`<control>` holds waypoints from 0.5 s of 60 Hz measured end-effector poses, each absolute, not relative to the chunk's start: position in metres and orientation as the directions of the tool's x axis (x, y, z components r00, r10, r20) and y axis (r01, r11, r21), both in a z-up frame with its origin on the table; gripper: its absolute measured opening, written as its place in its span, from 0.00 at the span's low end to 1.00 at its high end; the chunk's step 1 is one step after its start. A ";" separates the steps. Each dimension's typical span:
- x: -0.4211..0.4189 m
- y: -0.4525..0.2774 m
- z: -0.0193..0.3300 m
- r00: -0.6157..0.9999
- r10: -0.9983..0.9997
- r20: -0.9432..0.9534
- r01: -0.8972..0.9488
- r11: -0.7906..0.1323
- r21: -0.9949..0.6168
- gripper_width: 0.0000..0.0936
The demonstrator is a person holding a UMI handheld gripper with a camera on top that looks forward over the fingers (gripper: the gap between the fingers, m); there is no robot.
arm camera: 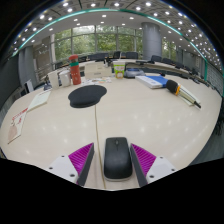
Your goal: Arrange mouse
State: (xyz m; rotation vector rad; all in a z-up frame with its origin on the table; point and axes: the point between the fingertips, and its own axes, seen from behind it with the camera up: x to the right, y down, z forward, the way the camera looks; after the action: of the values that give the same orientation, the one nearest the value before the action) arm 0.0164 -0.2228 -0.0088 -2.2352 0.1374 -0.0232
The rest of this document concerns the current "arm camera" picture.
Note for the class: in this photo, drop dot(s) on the beige compartment box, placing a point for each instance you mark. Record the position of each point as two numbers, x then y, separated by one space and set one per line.
97 70

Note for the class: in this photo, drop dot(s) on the black computer mouse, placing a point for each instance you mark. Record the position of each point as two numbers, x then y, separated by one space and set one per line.
117 160

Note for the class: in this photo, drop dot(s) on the red drink bottle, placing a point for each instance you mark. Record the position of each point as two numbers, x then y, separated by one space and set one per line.
75 71

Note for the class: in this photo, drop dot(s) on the colourful sticker sheet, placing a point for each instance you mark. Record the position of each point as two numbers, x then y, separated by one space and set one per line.
96 81

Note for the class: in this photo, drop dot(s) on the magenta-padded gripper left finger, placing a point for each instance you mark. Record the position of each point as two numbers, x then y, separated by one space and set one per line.
81 160

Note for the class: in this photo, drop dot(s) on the stack of white paper cups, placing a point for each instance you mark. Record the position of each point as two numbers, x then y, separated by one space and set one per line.
54 79

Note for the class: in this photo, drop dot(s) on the blue and white book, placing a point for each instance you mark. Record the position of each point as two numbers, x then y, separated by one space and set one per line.
151 81

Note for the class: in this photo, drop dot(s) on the white lidded jug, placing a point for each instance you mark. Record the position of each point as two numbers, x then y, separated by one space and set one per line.
65 78

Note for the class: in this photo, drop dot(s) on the white printed menu sheet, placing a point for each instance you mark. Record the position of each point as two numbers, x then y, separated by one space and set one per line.
39 100

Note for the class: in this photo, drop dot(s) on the grey desk device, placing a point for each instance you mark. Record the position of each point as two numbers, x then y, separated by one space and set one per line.
134 73

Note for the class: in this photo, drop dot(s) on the red and white leaflet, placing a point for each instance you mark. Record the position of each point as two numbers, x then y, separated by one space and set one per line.
17 125

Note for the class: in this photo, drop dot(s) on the ceiling lights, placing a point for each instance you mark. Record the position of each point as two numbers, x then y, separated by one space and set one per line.
93 5

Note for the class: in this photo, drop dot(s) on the dark office chairs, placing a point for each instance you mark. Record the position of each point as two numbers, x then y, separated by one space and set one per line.
131 55

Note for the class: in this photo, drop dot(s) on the green-printed paper cup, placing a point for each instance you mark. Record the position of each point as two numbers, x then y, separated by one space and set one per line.
119 70

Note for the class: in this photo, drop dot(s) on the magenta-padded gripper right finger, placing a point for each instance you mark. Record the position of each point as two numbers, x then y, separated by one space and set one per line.
144 160

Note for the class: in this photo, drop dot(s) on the black mouse pad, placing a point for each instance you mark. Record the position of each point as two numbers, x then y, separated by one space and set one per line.
86 96

